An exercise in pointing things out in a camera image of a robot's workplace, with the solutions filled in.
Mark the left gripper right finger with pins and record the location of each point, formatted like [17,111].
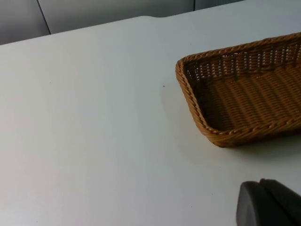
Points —
[284,202]

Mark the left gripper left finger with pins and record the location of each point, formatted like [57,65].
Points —
[251,207]

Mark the pale brown wicker basket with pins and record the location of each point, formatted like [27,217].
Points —
[247,99]

